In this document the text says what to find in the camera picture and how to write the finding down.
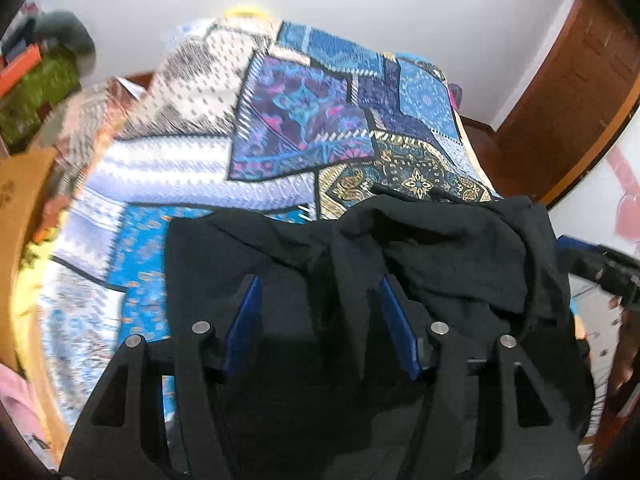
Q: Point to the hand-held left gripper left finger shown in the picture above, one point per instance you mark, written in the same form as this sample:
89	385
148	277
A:
243	330

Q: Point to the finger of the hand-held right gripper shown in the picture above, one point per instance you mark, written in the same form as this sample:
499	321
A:
575	257

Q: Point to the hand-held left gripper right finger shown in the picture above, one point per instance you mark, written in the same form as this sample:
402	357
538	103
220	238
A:
400	332

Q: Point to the black zip hoodie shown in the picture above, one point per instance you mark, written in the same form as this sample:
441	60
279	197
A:
450	260

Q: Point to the white wardrobe sliding door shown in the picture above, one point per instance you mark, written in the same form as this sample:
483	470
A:
615	185

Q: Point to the patchwork printed blanket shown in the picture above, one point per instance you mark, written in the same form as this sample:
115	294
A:
200	170

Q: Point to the brown wooden door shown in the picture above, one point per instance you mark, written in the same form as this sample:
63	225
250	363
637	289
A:
575	75

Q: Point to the pink cloth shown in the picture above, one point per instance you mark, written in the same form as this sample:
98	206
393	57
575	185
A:
17	400

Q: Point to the small wooden folding table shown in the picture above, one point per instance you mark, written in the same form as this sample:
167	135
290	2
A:
22	220

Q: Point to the striped pale cloth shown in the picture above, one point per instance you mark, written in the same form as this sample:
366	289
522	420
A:
85	115

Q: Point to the orange box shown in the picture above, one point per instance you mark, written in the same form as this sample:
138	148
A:
20	67

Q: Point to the dark green cushion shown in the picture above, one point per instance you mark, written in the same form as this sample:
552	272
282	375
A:
67	32

